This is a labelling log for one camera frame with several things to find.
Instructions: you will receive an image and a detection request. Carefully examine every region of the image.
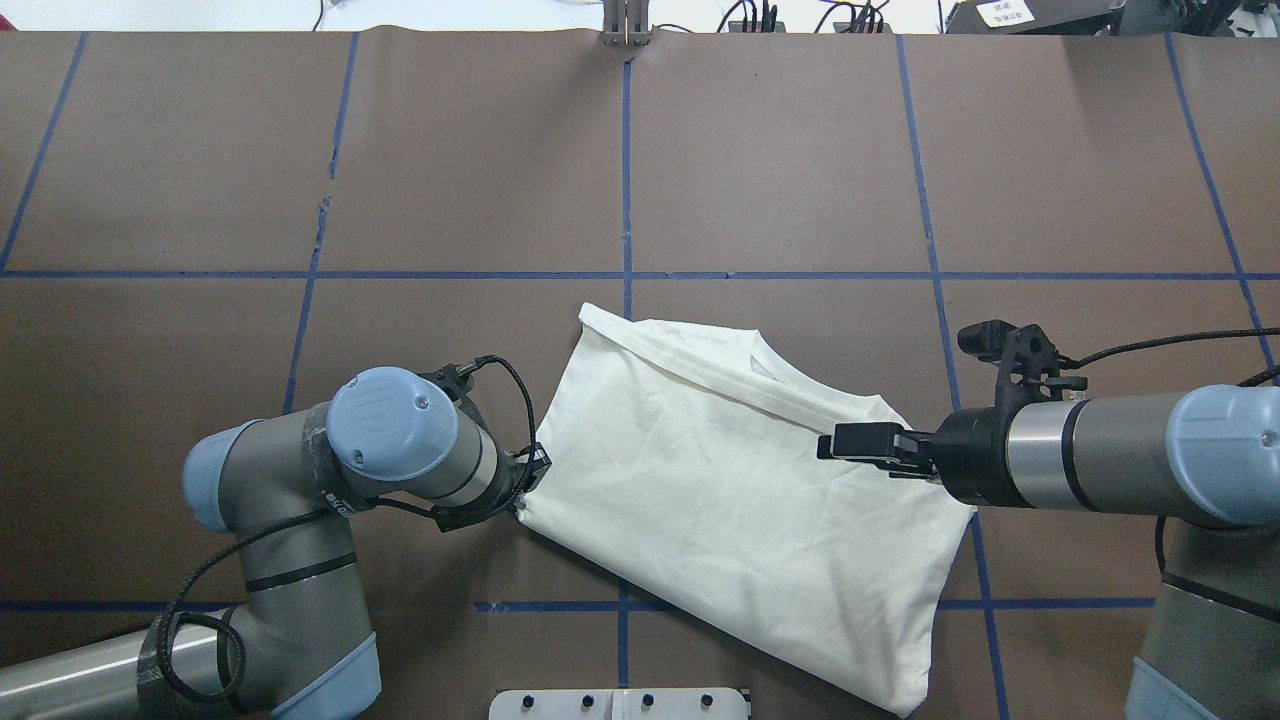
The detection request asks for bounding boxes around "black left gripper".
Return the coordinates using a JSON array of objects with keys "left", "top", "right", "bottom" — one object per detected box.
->
[{"left": 420, "top": 365, "right": 552, "bottom": 530}]

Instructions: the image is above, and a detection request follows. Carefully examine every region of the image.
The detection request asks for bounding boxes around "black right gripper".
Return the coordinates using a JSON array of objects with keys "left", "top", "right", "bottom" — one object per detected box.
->
[{"left": 817, "top": 320, "right": 1088, "bottom": 509}]

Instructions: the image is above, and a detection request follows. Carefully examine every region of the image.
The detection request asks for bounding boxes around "cream long sleeve shirt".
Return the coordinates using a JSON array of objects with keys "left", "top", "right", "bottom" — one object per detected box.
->
[{"left": 517, "top": 304, "right": 973, "bottom": 717}]

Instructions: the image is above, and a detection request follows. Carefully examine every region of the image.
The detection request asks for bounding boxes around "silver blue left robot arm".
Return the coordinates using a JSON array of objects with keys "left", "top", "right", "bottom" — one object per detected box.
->
[{"left": 3, "top": 356, "right": 550, "bottom": 719}]

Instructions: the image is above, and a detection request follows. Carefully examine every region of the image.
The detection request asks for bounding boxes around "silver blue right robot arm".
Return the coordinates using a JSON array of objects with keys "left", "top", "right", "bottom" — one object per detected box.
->
[{"left": 815, "top": 320, "right": 1279, "bottom": 719}]

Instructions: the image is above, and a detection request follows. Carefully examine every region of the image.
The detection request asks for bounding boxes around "lower orange black connector box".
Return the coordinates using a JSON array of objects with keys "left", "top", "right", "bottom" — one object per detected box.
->
[{"left": 813, "top": 1, "right": 892, "bottom": 35}]

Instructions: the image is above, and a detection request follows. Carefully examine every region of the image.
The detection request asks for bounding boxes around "orange black connector box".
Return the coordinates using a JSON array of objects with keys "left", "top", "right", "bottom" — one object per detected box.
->
[
  {"left": 716, "top": 1, "right": 785, "bottom": 35},
  {"left": 813, "top": 1, "right": 892, "bottom": 35}
]

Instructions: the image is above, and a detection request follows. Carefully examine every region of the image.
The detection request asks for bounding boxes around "upper orange black connector box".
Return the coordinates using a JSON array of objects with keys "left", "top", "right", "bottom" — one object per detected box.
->
[{"left": 716, "top": 1, "right": 785, "bottom": 35}]

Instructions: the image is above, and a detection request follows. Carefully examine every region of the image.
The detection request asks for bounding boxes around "black box with white label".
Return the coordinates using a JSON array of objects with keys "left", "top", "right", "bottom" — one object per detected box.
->
[{"left": 943, "top": 1, "right": 1124, "bottom": 36}]

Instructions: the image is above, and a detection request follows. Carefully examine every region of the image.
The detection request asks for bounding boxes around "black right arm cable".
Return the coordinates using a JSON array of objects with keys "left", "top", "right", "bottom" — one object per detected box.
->
[{"left": 1065, "top": 325, "right": 1280, "bottom": 577}]

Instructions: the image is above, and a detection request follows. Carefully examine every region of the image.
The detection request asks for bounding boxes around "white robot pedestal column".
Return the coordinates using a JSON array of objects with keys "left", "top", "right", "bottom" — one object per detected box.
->
[{"left": 488, "top": 687, "right": 753, "bottom": 719}]

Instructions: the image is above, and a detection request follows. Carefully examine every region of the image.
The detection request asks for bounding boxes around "aluminium frame post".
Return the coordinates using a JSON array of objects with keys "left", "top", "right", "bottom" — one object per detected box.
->
[{"left": 600, "top": 0, "right": 652, "bottom": 47}]

